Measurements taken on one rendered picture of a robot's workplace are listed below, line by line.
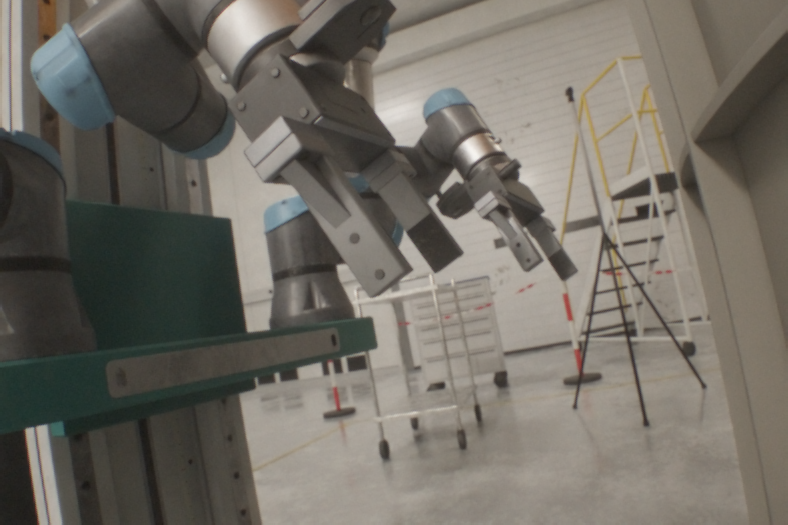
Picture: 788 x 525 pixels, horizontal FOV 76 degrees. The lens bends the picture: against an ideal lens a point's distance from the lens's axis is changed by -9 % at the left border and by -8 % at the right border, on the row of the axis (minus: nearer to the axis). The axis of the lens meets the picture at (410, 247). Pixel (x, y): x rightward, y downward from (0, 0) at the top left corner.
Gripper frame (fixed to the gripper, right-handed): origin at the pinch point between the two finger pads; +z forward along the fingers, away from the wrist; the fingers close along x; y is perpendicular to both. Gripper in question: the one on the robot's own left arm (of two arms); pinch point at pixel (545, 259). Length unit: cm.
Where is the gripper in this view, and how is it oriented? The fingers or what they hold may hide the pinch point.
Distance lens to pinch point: 75.4
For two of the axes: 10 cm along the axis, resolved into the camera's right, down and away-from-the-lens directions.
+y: 7.0, -5.9, -4.0
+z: 4.2, 7.9, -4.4
